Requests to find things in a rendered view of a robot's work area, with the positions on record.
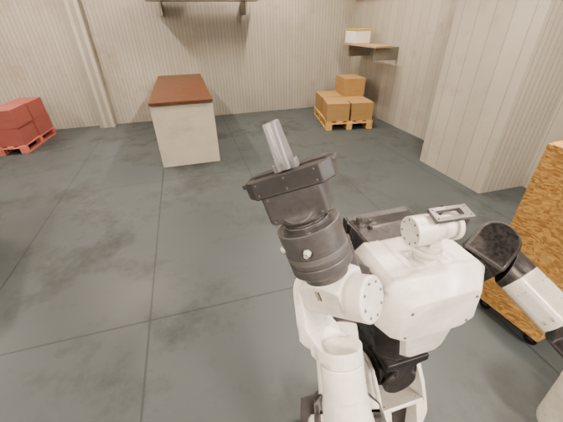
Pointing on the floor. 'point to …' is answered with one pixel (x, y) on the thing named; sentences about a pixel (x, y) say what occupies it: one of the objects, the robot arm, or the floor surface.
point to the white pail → (552, 403)
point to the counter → (183, 120)
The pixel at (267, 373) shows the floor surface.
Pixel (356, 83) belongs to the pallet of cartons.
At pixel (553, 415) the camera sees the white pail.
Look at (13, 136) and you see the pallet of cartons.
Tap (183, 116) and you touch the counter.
